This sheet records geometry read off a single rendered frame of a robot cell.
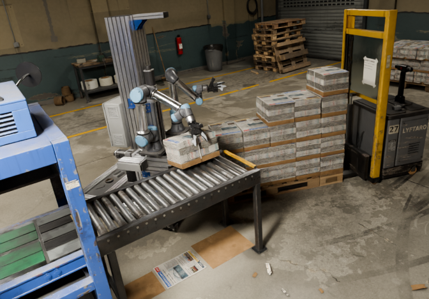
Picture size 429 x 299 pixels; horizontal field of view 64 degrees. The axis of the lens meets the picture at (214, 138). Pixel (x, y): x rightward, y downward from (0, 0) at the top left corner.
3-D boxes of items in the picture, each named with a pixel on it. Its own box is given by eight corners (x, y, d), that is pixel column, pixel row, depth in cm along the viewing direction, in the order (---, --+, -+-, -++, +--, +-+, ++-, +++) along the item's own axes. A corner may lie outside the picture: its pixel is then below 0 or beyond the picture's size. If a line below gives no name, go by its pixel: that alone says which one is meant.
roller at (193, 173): (187, 169, 296) (187, 164, 294) (218, 190, 259) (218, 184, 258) (182, 171, 293) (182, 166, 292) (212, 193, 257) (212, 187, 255)
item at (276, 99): (256, 97, 371) (256, 96, 371) (281, 93, 376) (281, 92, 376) (269, 106, 338) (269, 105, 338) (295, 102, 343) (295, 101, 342)
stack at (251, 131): (214, 189, 406) (207, 123, 374) (304, 171, 425) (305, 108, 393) (221, 206, 371) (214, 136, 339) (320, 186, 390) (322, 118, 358)
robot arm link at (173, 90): (171, 119, 370) (163, 69, 349) (172, 115, 384) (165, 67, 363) (182, 118, 370) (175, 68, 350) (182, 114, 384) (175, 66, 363)
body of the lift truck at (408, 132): (346, 157, 450) (350, 99, 419) (383, 150, 459) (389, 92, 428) (381, 182, 387) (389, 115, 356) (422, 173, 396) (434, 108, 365)
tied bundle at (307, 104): (281, 112, 388) (280, 92, 379) (305, 108, 392) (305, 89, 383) (294, 122, 354) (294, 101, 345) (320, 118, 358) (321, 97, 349)
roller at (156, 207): (138, 188, 274) (138, 183, 272) (165, 214, 237) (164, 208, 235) (133, 190, 271) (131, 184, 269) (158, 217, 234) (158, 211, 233)
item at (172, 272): (189, 250, 312) (189, 248, 311) (206, 267, 289) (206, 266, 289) (152, 269, 293) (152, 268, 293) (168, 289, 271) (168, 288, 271)
